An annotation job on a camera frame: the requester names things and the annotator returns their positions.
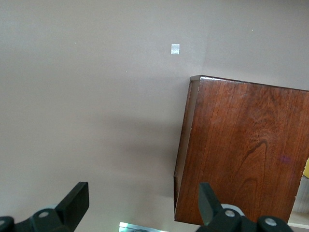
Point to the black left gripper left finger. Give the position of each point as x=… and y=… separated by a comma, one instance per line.
x=72, y=207

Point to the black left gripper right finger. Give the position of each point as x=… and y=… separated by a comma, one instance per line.
x=210, y=210

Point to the small clear tape patch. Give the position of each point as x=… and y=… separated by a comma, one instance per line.
x=175, y=49

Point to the brown table cover sheet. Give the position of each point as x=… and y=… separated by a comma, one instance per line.
x=84, y=96

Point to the yellow cube block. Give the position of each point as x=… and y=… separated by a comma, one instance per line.
x=306, y=168

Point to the dark brown wooden cabinet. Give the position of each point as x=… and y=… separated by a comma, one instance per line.
x=241, y=145

